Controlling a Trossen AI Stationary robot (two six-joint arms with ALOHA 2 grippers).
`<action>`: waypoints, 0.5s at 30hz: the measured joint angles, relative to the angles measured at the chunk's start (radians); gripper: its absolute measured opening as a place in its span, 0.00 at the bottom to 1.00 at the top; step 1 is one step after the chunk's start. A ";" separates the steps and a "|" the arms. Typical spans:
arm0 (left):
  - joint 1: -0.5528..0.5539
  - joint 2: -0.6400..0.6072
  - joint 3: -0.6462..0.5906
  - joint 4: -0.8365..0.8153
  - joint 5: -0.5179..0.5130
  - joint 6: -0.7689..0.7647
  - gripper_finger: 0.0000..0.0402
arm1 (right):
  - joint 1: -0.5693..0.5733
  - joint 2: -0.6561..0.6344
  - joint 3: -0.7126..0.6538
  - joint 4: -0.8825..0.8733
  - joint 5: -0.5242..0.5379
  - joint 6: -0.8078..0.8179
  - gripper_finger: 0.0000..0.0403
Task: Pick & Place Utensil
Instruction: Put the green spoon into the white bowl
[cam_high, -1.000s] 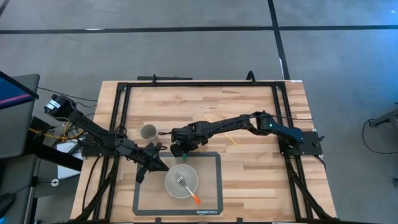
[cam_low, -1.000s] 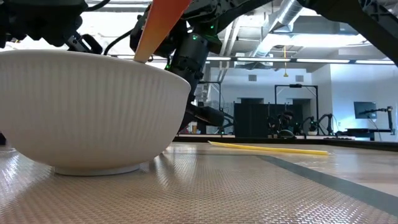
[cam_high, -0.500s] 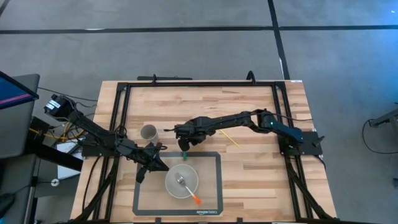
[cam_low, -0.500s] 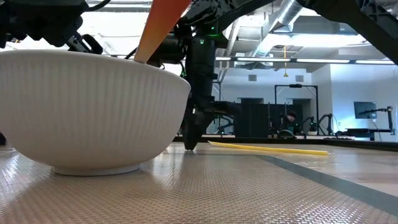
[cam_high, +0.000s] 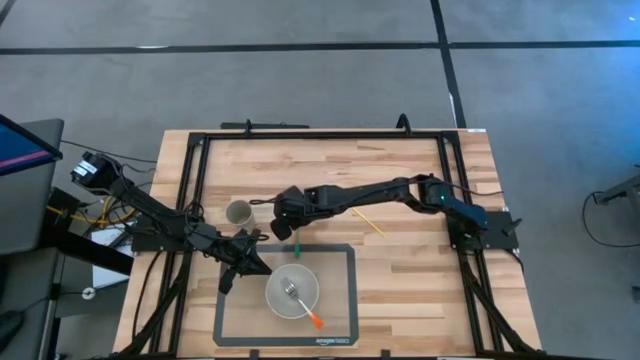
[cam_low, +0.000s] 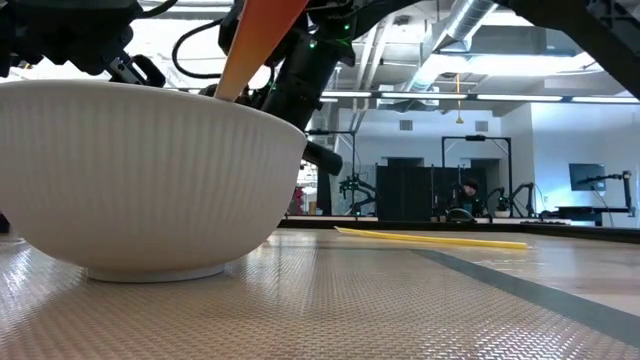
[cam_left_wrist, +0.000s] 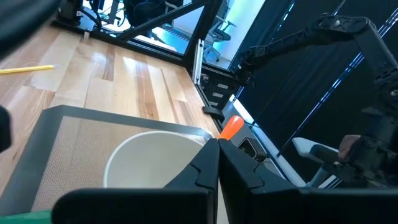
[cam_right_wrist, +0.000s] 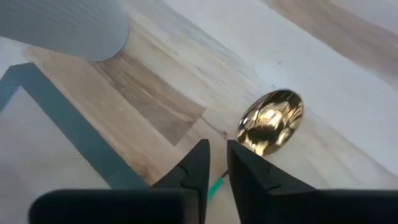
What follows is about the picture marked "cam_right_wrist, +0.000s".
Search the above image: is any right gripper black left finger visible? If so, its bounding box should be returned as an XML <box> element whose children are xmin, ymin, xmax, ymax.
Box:
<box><xmin>27</xmin><ymin>139</ymin><xmax>211</xmax><ymax>224</ymax></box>

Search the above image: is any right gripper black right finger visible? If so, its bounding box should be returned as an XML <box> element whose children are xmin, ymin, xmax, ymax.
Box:
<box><xmin>226</xmin><ymin>139</ymin><xmax>398</xmax><ymax>224</ymax></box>

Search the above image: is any gold spoon green handle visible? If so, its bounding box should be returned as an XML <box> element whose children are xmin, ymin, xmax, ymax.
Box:
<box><xmin>206</xmin><ymin>89</ymin><xmax>305</xmax><ymax>202</ymax></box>

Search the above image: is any white ribbed cup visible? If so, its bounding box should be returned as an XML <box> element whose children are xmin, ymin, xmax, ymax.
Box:
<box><xmin>0</xmin><ymin>0</ymin><xmax>131</xmax><ymax>62</ymax></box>

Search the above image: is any translucent mat dark border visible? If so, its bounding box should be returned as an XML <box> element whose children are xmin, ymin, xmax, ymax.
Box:
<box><xmin>0</xmin><ymin>62</ymin><xmax>150</xmax><ymax>224</ymax></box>

